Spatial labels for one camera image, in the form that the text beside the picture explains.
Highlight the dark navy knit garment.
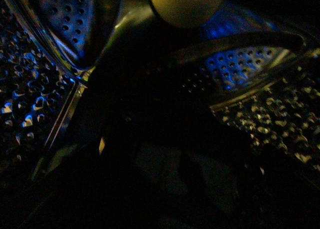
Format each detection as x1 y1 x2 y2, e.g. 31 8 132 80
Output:
24 26 320 229

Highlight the dark grey washing machine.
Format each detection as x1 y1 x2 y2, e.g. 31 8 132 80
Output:
0 0 320 228

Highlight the white round drum light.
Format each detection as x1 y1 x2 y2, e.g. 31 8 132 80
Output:
151 0 224 28

